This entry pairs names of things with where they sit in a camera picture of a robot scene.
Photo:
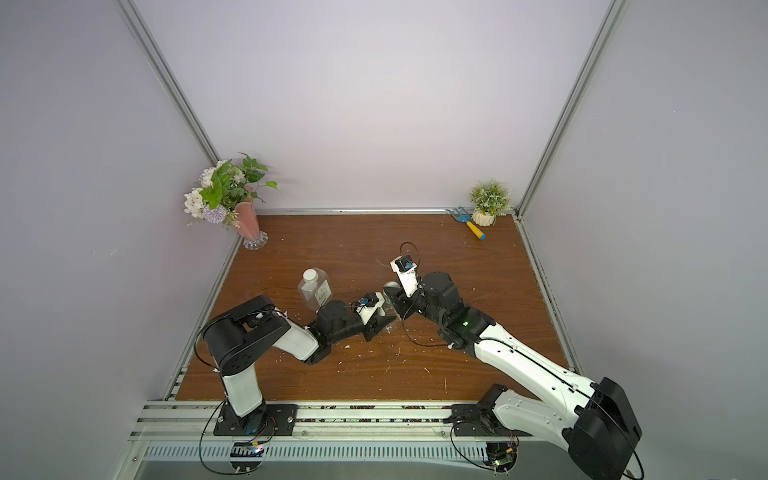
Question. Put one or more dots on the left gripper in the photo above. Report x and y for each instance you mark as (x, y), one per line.
(372, 327)

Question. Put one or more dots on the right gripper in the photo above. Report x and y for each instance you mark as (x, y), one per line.
(400, 300)

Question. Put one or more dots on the tall clear labelled bottle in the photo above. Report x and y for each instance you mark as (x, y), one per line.
(390, 309)

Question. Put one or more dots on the square clear plastic bottle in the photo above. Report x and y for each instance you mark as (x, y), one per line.
(316, 294)

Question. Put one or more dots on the white bottle cap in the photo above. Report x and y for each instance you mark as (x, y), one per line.
(310, 275)

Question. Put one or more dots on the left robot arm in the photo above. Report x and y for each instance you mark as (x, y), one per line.
(237, 338)

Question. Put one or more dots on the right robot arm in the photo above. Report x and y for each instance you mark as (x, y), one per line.
(593, 421)

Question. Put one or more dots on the blue yellow garden trowel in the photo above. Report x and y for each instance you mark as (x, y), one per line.
(461, 215)

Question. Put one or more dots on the small potted green plant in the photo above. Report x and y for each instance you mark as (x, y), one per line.
(491, 199)

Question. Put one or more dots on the pink vase with flowers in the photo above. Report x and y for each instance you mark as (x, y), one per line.
(226, 194)

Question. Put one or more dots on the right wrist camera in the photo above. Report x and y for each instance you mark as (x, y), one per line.
(406, 270)

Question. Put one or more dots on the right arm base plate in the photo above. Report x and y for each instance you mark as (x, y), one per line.
(477, 421)

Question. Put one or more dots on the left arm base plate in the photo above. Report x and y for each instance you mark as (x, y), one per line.
(266, 419)

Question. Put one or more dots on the aluminium front rail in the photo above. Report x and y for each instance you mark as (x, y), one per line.
(364, 420)

